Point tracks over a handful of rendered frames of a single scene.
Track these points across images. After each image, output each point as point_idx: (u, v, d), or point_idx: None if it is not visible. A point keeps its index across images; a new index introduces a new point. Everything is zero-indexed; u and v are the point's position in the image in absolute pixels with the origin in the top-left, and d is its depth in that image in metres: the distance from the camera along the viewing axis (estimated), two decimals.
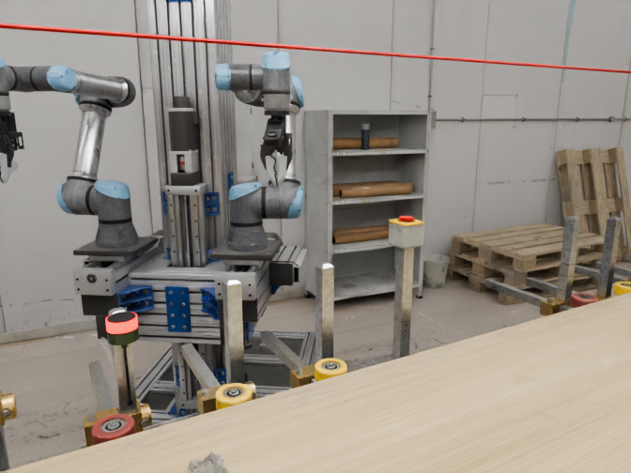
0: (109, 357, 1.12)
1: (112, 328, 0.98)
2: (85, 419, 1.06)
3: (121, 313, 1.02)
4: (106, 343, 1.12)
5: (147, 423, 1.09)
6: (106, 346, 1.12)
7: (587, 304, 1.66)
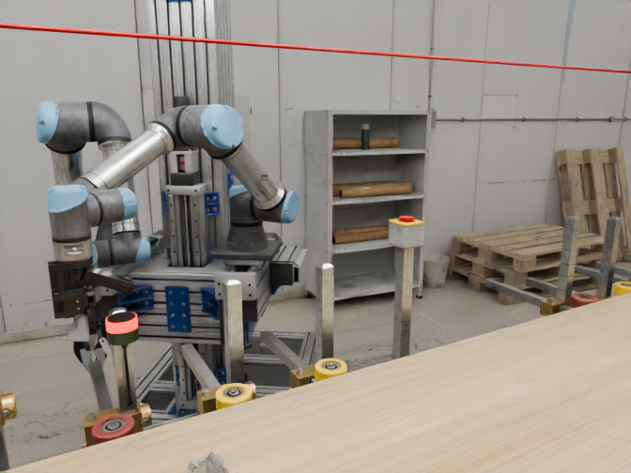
0: (109, 357, 1.12)
1: (112, 328, 0.98)
2: (85, 419, 1.06)
3: (121, 313, 1.02)
4: (106, 343, 1.12)
5: (147, 423, 1.09)
6: (106, 346, 1.12)
7: (587, 304, 1.66)
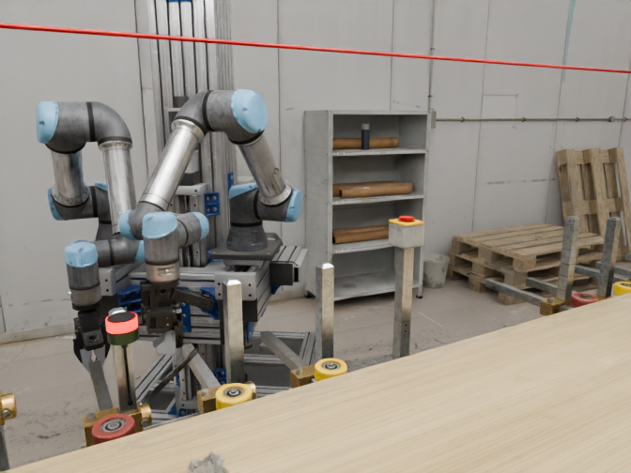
0: (183, 361, 1.21)
1: (112, 328, 0.98)
2: (85, 419, 1.06)
3: (121, 313, 1.02)
4: (194, 355, 1.23)
5: (147, 423, 1.09)
6: (192, 356, 1.23)
7: (587, 304, 1.66)
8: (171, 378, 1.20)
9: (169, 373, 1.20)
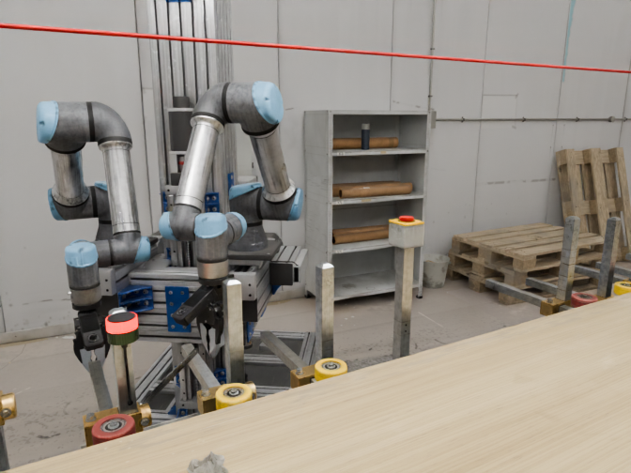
0: (183, 361, 1.21)
1: (112, 328, 0.98)
2: (85, 419, 1.06)
3: (121, 313, 1.02)
4: (194, 355, 1.23)
5: (147, 423, 1.09)
6: (192, 356, 1.23)
7: (587, 304, 1.66)
8: (171, 378, 1.20)
9: (169, 373, 1.20)
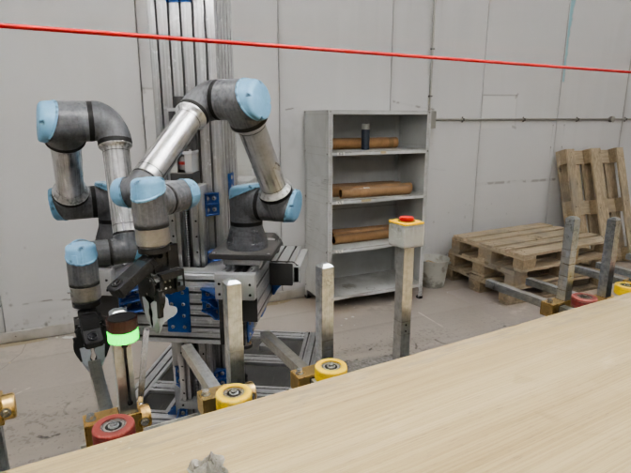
0: (143, 346, 1.16)
1: (112, 328, 0.98)
2: (85, 419, 1.06)
3: (121, 313, 1.02)
4: (147, 333, 1.17)
5: (147, 423, 1.09)
6: (146, 336, 1.16)
7: (587, 304, 1.66)
8: (145, 367, 1.16)
9: (140, 365, 1.16)
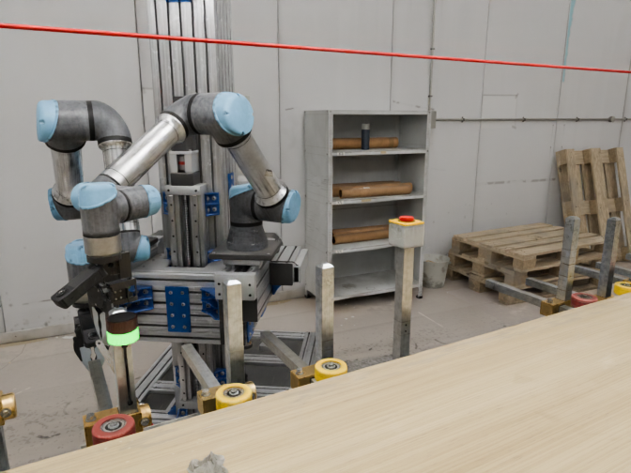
0: (105, 358, 1.12)
1: (112, 328, 0.98)
2: (85, 419, 1.06)
3: (121, 313, 1.02)
4: (102, 345, 1.12)
5: (147, 423, 1.09)
6: (102, 348, 1.12)
7: (587, 304, 1.66)
8: None
9: None
